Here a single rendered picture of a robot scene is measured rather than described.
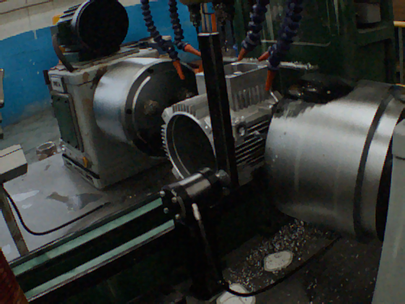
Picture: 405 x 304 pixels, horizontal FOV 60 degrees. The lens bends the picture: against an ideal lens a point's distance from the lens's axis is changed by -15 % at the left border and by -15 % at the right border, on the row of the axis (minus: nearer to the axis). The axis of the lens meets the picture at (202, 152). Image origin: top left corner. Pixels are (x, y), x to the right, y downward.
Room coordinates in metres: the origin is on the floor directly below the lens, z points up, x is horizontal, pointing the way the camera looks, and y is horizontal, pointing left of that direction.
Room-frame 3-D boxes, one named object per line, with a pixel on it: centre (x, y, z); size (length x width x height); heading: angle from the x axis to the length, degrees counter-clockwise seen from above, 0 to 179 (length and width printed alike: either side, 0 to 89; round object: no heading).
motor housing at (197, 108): (0.78, -0.06, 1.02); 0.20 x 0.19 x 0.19; 127
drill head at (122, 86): (1.06, 0.16, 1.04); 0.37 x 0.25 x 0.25; 37
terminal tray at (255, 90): (0.80, -0.09, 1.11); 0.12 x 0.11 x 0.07; 127
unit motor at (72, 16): (1.27, 0.35, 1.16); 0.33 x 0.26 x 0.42; 37
